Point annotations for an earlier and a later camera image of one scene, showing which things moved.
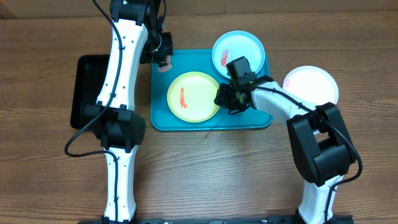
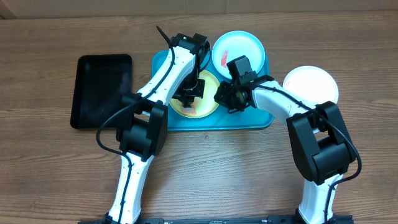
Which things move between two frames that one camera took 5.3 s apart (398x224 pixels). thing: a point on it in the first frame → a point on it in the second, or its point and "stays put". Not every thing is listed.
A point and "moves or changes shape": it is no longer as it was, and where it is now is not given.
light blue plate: [237, 44] stays put
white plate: [313, 84] stays put
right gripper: [223, 102] stays put
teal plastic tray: [162, 118] stays put
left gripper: [168, 50] → [185, 98]
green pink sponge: [166, 68] moves or changes shape
